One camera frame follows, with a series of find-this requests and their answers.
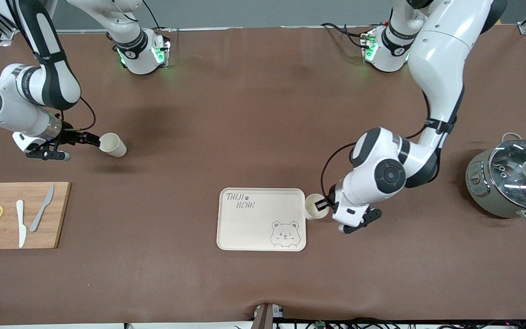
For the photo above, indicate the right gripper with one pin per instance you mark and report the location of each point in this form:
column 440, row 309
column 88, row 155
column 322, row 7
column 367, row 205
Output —
column 70, row 135

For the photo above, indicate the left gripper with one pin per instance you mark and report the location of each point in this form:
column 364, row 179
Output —
column 328, row 201

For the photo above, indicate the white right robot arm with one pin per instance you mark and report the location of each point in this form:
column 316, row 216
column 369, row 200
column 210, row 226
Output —
column 53, row 82

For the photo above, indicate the white IKEA cup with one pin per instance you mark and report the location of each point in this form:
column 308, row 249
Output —
column 114, row 145
column 311, row 211

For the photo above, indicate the grey plastic knife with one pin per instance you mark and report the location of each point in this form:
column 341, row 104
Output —
column 41, row 210

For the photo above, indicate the brown table mat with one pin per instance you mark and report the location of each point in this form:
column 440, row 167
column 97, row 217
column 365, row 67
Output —
column 263, row 114

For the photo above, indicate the glass pot lid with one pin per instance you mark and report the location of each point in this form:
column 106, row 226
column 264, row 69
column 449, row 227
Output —
column 514, row 178

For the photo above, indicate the white plastic knife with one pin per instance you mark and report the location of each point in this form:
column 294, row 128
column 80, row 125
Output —
column 21, row 226

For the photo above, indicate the grey-green electric pot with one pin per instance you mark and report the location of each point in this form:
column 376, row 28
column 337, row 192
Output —
column 477, row 194

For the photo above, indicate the metal table edge bracket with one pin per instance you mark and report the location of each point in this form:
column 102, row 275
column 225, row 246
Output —
column 265, row 315

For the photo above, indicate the cream bear print tray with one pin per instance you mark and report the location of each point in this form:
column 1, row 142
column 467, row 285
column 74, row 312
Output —
column 254, row 224

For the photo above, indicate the wooden cutting board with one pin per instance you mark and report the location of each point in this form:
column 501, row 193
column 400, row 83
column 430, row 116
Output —
column 57, row 219

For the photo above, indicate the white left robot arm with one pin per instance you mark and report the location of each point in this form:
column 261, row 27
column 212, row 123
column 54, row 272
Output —
column 441, row 59

